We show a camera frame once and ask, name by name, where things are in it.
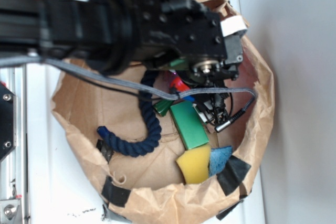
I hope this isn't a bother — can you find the orange toy carrot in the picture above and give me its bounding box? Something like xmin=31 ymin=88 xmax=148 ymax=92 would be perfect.
xmin=153 ymin=76 xmax=190 ymax=116

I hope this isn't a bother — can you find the white padded gripper finger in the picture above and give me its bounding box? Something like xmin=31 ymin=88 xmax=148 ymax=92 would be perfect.
xmin=221 ymin=15 xmax=247 ymax=37

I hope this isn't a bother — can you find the green rectangular block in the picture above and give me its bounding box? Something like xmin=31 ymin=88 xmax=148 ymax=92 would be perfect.
xmin=170 ymin=101 xmax=209 ymax=150

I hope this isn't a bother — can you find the dark blue rope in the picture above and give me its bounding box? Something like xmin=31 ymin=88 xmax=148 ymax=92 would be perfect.
xmin=97 ymin=69 xmax=162 ymax=158

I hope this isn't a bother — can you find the black mounting bracket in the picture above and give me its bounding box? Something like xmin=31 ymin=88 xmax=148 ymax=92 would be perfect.
xmin=0 ymin=81 xmax=16 ymax=162

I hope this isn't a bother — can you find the brown paper bag bin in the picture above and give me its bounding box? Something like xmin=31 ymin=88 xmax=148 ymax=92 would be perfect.
xmin=50 ymin=0 xmax=276 ymax=224

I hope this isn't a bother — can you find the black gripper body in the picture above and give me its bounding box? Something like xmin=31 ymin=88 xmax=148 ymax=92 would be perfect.
xmin=133 ymin=0 xmax=243 ymax=86

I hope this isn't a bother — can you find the yellow and blue sponge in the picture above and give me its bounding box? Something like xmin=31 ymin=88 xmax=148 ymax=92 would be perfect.
xmin=176 ymin=144 xmax=233 ymax=184

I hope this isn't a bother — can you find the aluminium frame rail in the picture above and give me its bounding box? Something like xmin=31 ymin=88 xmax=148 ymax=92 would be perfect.
xmin=1 ymin=66 xmax=30 ymax=223

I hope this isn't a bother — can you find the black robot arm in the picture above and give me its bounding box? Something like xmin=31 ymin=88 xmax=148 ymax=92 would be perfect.
xmin=1 ymin=0 xmax=243 ymax=85

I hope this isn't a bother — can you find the grey braided cable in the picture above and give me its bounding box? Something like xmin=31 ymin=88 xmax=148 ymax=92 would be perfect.
xmin=0 ymin=56 xmax=257 ymax=133

